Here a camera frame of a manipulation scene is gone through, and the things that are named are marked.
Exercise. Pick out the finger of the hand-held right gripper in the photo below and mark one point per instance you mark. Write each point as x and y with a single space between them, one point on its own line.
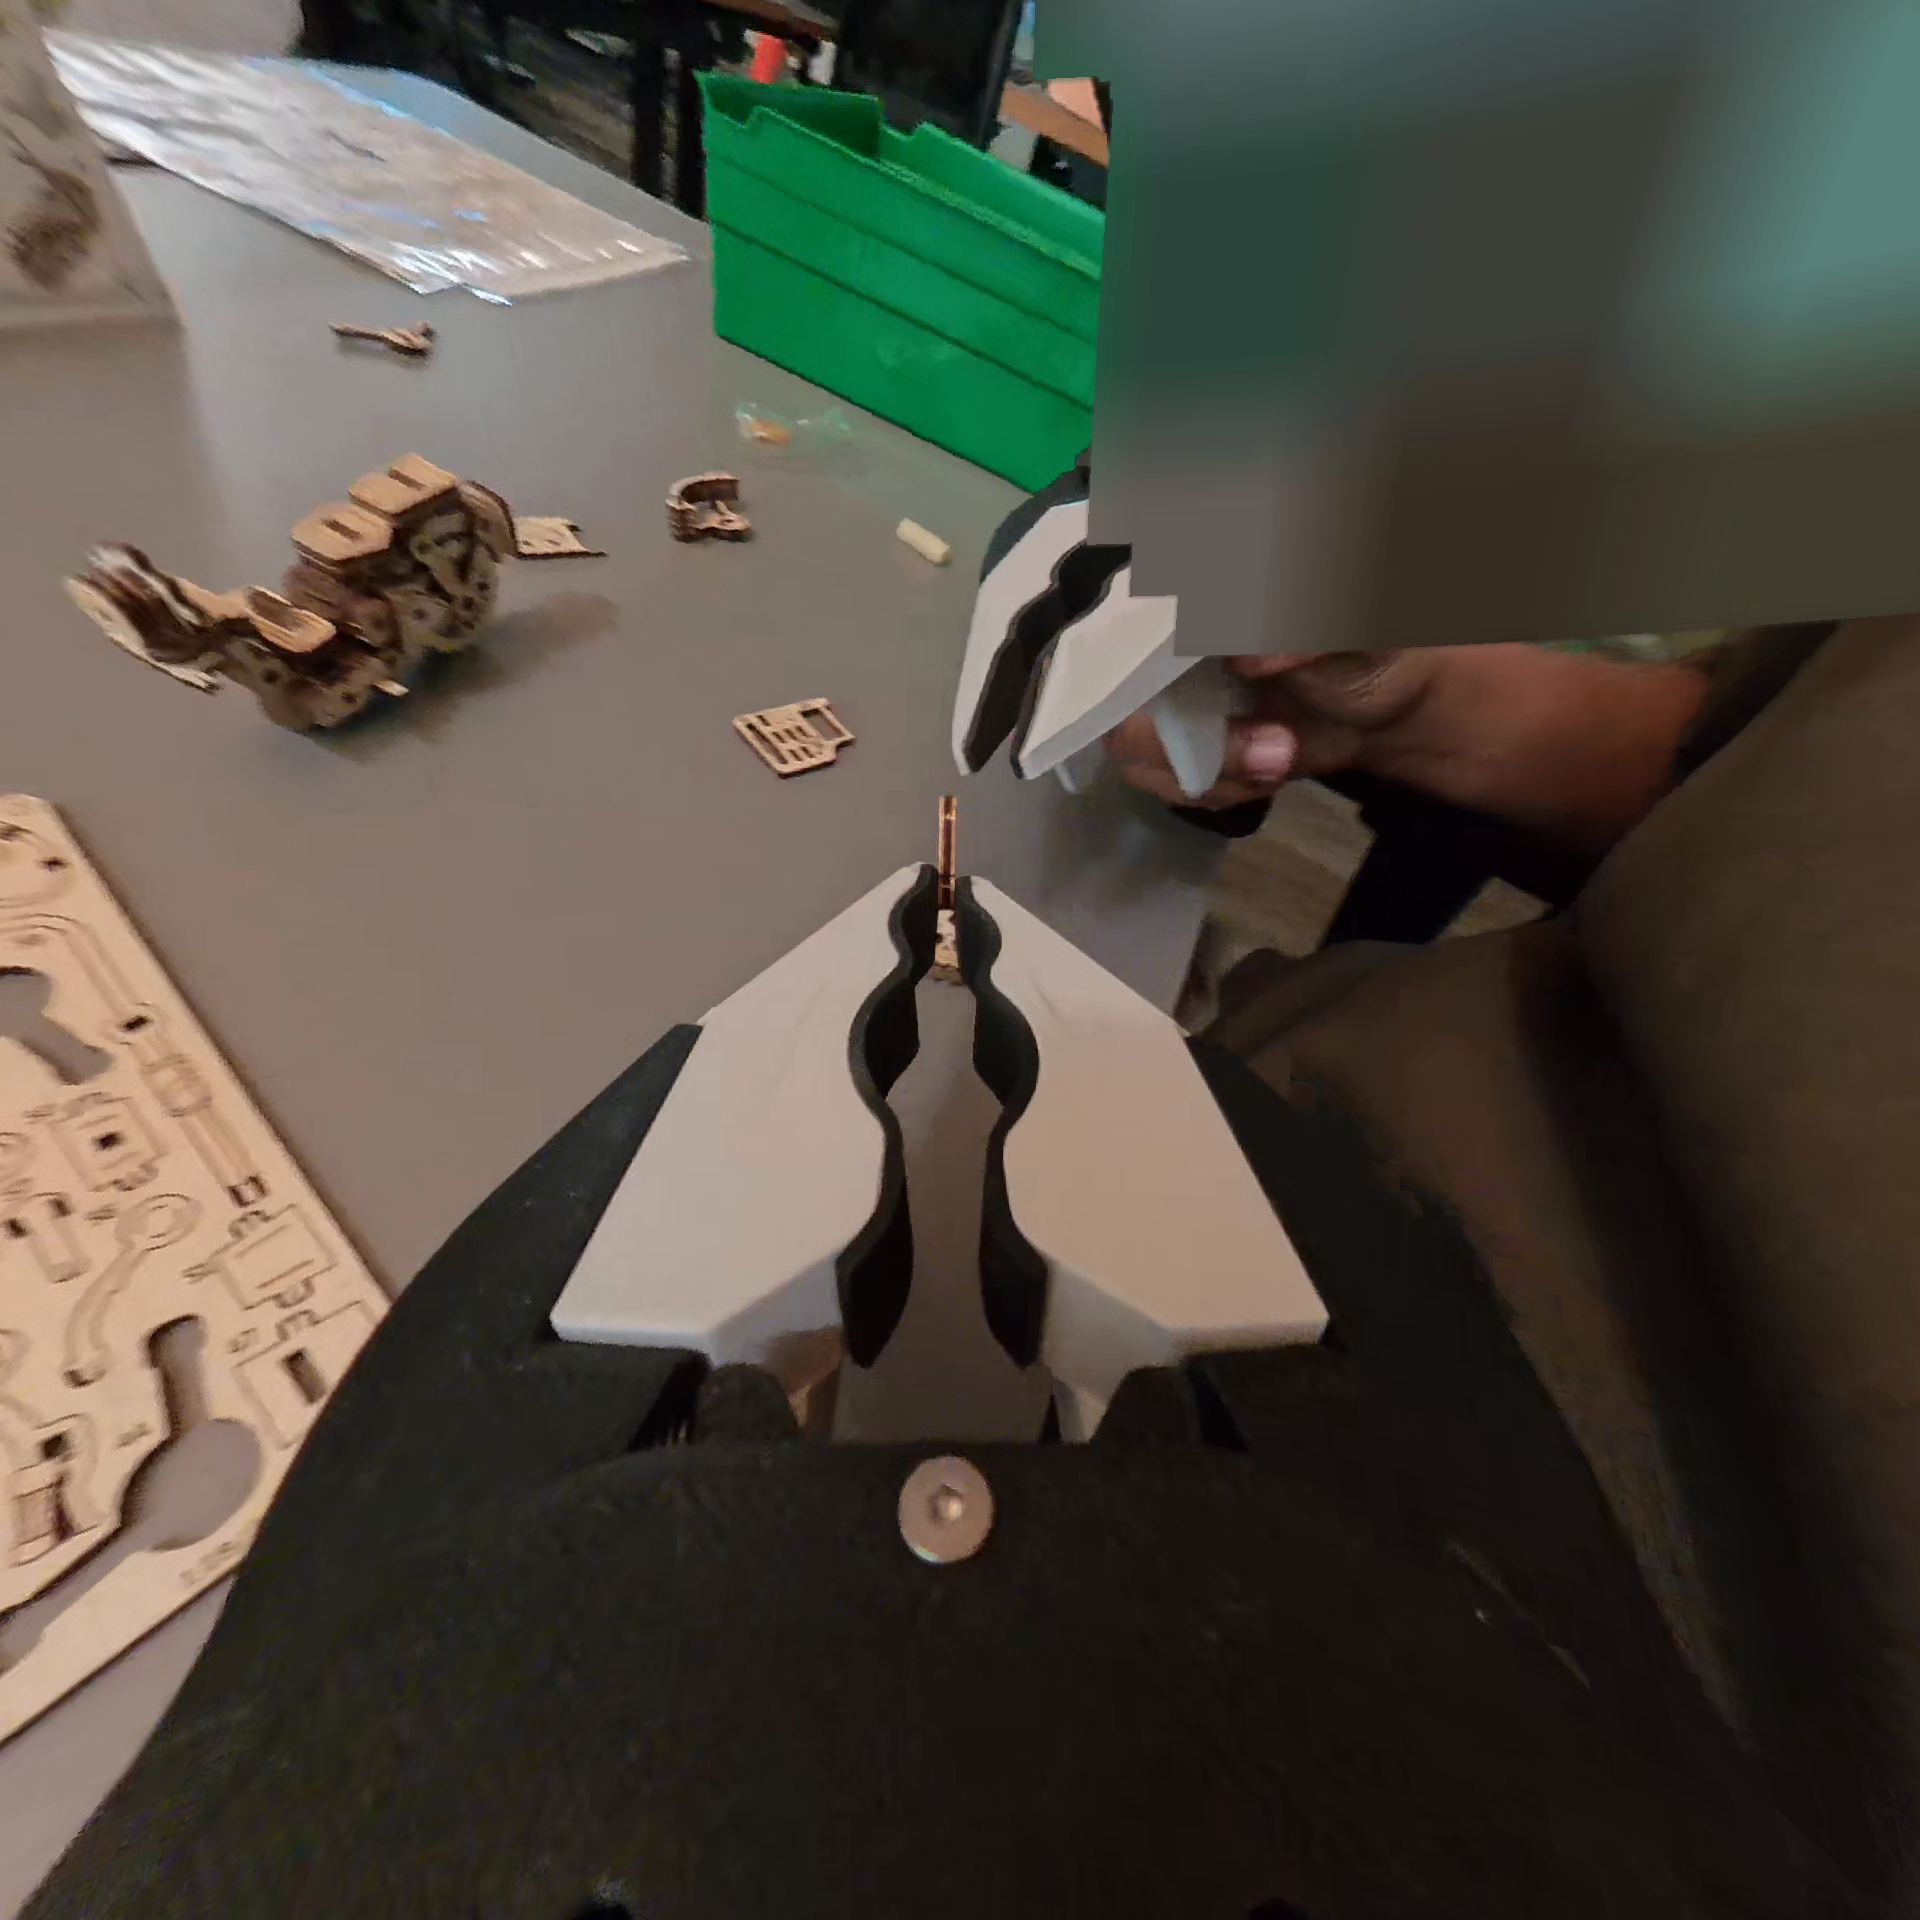
998 628
1102 675

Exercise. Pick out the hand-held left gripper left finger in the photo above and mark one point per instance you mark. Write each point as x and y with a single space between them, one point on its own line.
722 1171

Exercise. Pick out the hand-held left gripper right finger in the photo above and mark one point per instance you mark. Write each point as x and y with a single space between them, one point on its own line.
1156 1200

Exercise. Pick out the small wooden puzzle piece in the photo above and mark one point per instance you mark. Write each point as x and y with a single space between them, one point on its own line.
947 849

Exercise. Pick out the person's right forearm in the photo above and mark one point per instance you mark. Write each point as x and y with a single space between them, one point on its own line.
1559 733

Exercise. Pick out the grey desk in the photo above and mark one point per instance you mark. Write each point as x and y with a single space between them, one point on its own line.
599 901

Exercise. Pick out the person's right hand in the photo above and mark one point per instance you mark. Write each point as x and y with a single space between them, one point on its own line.
1349 705

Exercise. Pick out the small white wax stick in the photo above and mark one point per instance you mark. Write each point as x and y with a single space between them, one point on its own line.
925 543

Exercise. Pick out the square slotted wooden piece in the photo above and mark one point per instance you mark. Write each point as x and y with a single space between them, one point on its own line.
792 733

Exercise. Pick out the clear plastic wrapper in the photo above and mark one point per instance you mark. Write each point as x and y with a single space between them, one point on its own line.
788 423

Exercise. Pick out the curved wooden puzzle assembly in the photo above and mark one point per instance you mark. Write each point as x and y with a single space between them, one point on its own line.
704 511

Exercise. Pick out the green plastic bin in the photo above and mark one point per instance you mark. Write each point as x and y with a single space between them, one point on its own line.
901 283

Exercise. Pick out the flat wooden part beside model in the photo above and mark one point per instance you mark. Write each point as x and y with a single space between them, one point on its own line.
556 538

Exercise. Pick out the person's brown shirt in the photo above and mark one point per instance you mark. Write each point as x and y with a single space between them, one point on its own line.
1695 1200

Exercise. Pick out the wooden puzzle sheet round cutouts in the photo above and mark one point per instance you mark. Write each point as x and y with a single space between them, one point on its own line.
136 1200

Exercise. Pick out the wooden model vehicle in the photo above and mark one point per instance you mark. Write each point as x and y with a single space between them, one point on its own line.
346 600

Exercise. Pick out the thin wooden puzzle part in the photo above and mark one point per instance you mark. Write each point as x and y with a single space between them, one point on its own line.
387 336

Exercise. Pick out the clear plastic bag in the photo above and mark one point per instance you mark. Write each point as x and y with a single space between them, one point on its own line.
346 164

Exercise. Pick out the printed paper booklet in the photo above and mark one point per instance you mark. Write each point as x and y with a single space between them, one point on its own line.
60 195

